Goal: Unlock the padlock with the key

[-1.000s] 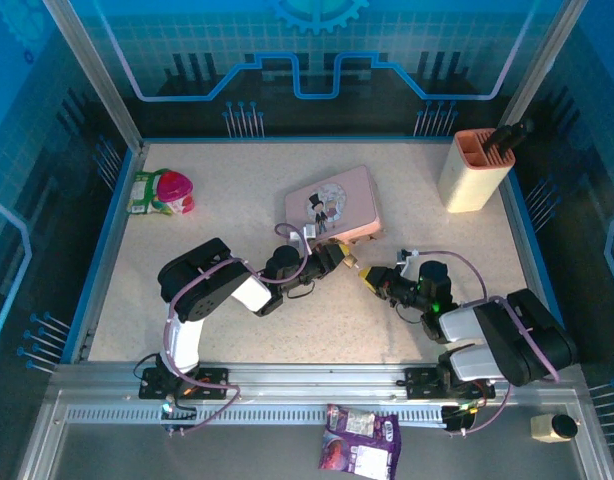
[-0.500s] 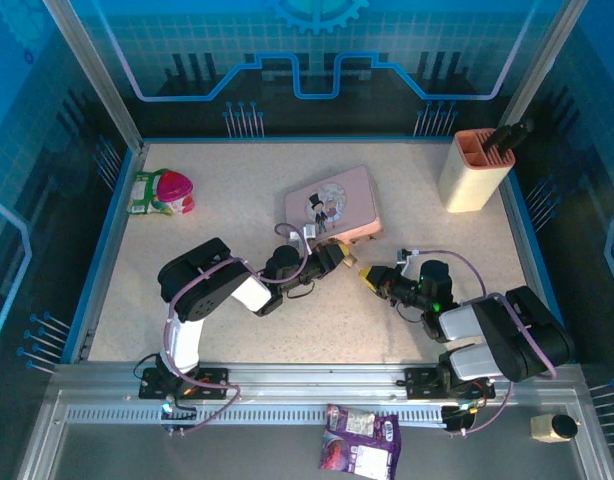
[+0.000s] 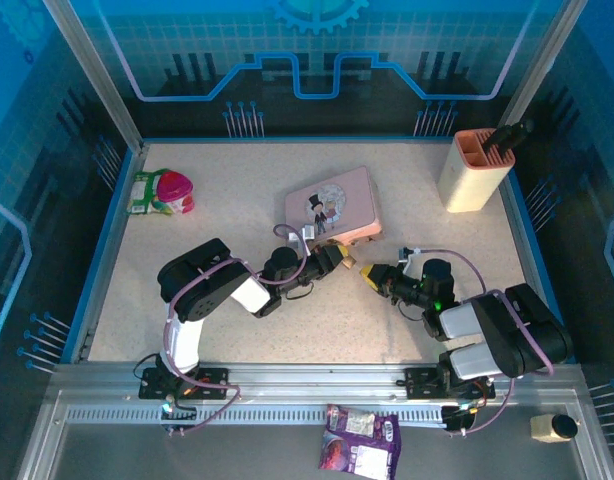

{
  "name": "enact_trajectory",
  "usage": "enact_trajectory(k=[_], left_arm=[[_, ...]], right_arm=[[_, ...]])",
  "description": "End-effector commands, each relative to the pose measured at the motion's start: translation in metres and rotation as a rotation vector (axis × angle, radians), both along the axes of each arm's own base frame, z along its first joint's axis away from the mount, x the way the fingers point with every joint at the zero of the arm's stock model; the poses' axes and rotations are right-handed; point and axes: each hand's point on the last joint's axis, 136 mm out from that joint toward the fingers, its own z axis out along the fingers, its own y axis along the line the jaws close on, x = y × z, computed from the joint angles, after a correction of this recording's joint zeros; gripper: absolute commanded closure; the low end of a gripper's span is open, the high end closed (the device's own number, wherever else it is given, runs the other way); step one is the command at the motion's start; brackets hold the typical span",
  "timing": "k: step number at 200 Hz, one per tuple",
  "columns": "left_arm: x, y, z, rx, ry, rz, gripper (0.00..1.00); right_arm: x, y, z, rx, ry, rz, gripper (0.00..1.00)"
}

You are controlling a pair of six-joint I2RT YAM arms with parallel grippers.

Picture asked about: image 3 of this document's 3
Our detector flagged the pink tin box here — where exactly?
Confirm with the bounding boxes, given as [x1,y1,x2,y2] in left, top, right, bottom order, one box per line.
[285,166,384,247]

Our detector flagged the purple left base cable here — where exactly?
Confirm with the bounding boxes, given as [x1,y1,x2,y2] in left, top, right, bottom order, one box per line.
[159,383,242,437]

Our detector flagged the green snack bag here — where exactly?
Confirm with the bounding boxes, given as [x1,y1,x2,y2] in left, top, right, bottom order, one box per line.
[126,169,173,216]

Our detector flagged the slotted grey cable duct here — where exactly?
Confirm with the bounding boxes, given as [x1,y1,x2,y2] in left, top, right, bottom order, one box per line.
[66,403,448,427]

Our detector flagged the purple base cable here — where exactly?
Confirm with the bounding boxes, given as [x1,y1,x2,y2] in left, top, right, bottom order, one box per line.
[444,377,516,437]
[159,383,242,437]

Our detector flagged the aluminium frame post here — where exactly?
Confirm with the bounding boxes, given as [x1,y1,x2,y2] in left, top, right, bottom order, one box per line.
[496,0,588,136]
[41,0,149,152]

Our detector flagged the black knife handle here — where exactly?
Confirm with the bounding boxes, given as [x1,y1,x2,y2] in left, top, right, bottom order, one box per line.
[481,118,536,151]

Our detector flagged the purple snack bag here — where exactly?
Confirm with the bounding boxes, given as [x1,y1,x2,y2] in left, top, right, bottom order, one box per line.
[318,403,403,480]

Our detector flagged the beige orange knife block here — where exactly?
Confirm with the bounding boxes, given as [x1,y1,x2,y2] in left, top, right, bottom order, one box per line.
[436,128,517,214]

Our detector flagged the beige bottle black cap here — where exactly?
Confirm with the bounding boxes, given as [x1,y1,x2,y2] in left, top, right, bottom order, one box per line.
[530,413,581,444]

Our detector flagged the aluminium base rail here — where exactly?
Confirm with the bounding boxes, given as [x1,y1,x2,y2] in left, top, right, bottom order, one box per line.
[136,362,498,404]

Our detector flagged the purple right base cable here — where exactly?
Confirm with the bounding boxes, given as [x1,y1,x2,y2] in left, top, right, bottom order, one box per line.
[444,377,516,437]

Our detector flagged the pink lidded cup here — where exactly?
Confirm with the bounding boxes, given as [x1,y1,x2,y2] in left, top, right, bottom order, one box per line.
[155,170,196,216]

